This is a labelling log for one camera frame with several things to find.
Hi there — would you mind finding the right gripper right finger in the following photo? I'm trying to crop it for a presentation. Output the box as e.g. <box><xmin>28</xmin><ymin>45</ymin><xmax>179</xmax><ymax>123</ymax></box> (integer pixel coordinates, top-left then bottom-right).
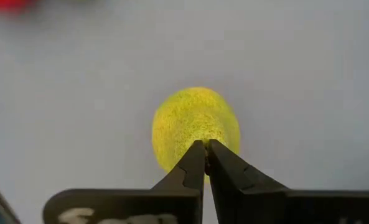
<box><xmin>208</xmin><ymin>138</ymin><xmax>369</xmax><ymax>224</ymax></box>

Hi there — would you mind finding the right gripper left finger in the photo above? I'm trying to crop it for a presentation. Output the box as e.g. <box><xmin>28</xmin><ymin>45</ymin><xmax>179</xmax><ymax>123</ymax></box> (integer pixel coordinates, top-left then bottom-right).
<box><xmin>42</xmin><ymin>139</ymin><xmax>206</xmax><ymax>224</ymax></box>

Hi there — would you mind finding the yellow lemon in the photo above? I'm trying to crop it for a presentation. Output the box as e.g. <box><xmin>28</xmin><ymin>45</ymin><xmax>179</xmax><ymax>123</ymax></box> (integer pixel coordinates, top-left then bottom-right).
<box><xmin>151</xmin><ymin>86</ymin><xmax>241</xmax><ymax>184</ymax></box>

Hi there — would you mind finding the large red apple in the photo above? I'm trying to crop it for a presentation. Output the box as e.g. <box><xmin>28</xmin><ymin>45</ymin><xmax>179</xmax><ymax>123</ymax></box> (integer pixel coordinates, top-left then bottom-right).
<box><xmin>0</xmin><ymin>0</ymin><xmax>37</xmax><ymax>14</ymax></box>

